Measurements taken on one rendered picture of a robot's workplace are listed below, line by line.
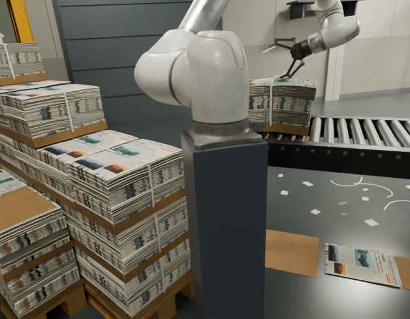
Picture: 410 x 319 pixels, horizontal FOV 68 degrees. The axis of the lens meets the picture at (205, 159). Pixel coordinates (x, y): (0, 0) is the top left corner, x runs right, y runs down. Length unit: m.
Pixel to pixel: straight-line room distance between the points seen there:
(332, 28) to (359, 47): 5.24
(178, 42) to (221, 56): 0.21
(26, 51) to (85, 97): 0.64
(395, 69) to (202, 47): 6.78
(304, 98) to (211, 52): 0.80
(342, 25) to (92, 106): 1.23
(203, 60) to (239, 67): 0.09
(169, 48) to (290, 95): 0.73
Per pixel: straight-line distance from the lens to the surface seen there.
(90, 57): 5.28
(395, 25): 7.26
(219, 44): 0.75
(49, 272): 1.63
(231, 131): 0.78
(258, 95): 1.50
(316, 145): 1.40
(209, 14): 1.02
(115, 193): 1.13
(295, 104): 1.48
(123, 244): 1.23
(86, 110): 1.65
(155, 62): 0.90
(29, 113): 1.54
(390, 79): 7.37
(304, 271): 1.91
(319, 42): 1.54
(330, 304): 1.78
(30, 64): 2.18
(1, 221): 1.53
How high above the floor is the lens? 1.26
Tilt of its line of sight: 22 degrees down
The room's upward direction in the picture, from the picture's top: 3 degrees counter-clockwise
